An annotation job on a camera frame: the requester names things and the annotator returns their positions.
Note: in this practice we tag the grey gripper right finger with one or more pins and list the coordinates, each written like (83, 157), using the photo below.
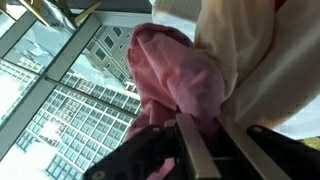
(262, 163)

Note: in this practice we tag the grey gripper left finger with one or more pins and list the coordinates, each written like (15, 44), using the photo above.
(192, 159)

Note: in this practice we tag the magenta pink shirt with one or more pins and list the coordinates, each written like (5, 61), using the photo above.
(171, 76)

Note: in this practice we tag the pale pink cream garment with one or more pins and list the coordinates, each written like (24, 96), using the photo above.
(267, 50)

